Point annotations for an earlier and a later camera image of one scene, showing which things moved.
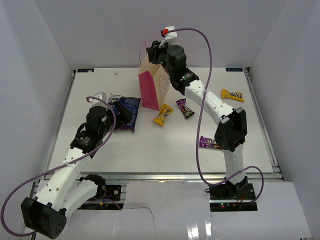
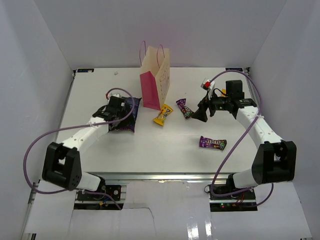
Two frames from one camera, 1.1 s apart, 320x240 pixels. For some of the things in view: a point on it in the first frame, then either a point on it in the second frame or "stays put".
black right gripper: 155,51 → 201,113
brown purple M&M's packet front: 207,142 stays put
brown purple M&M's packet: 187,112 stays put
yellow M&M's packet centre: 165,110 stays put
